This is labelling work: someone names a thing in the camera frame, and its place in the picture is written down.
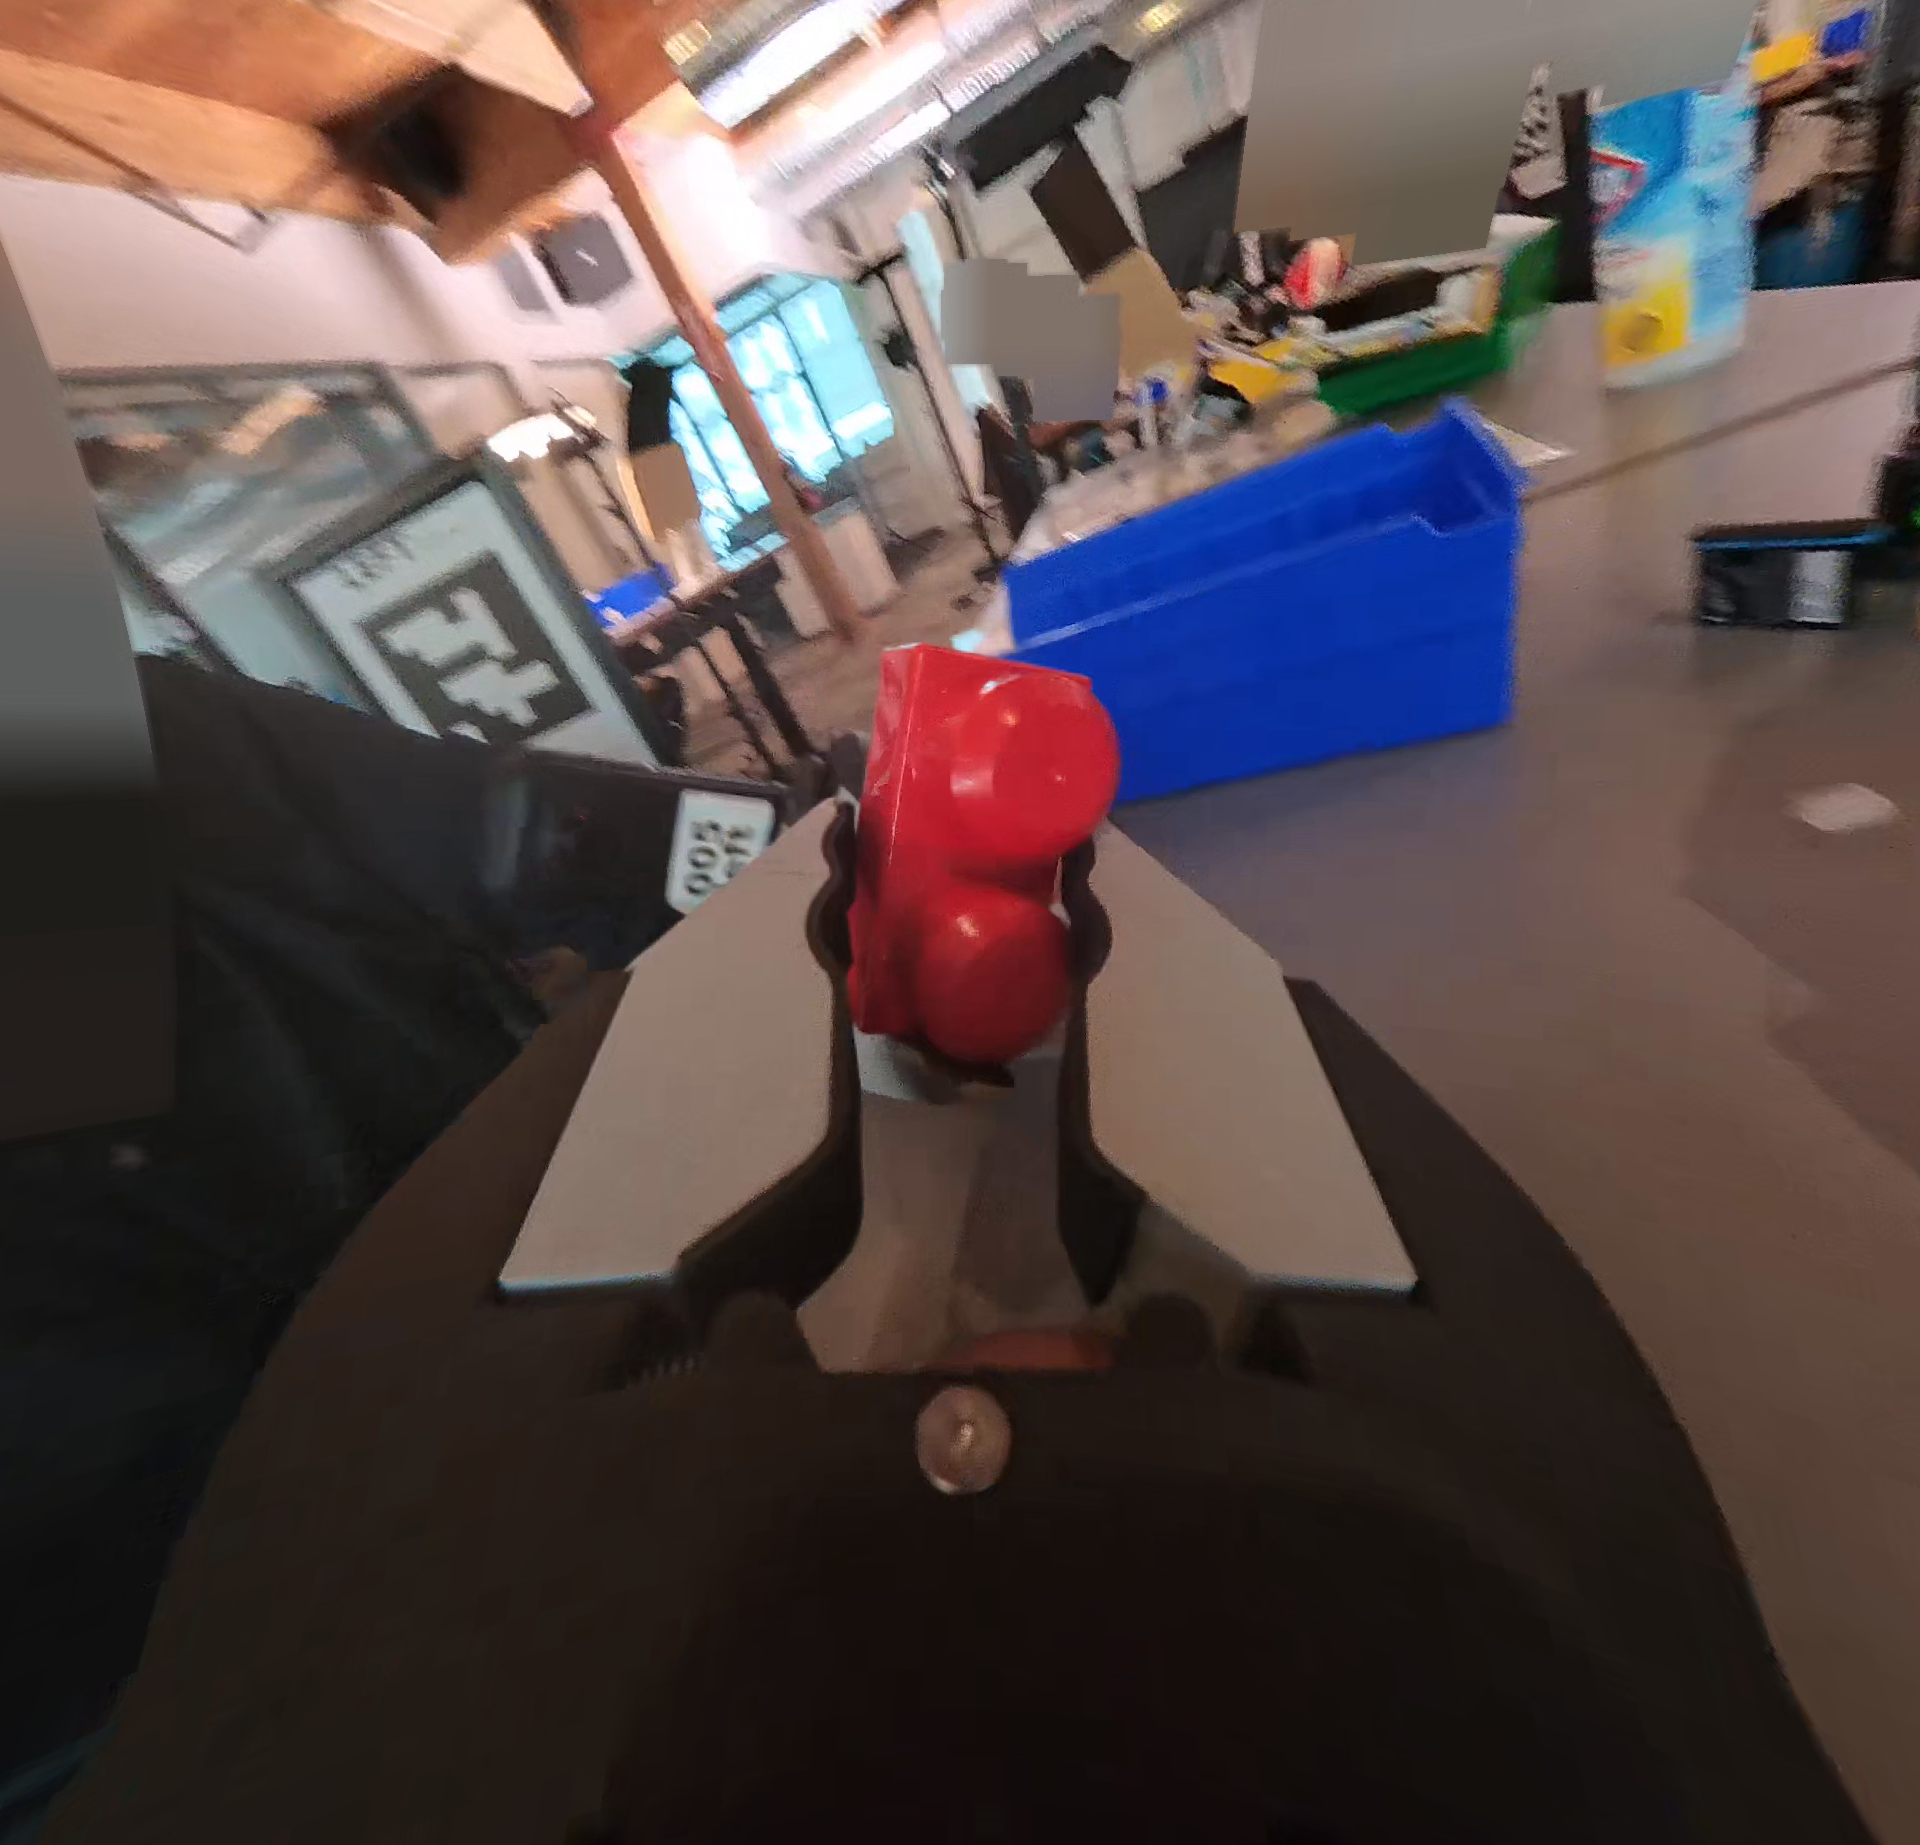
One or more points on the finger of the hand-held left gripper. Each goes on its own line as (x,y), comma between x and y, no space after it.
(892,1069)

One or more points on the silver air duct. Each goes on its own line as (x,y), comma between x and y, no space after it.
(810,45)

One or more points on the small black box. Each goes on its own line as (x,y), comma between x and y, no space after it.
(1785,576)

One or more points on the person's right hand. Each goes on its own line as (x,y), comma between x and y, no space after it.
(1043,1349)

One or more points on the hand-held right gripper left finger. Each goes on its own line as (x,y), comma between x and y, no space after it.
(691,1110)

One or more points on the white disinfecting wipes canister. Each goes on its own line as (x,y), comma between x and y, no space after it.
(1673,225)

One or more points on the person's left forearm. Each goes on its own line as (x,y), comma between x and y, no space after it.
(331,854)

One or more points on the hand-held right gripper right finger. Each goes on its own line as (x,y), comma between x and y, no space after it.
(1230,1110)

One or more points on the red studded toy brick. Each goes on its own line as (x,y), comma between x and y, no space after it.
(974,854)

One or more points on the white paper scrap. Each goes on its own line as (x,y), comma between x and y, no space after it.
(1845,807)

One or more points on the blue plastic bin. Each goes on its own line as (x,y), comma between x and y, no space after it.
(1275,644)

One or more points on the green plastic bin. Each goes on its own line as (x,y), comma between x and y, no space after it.
(1424,360)

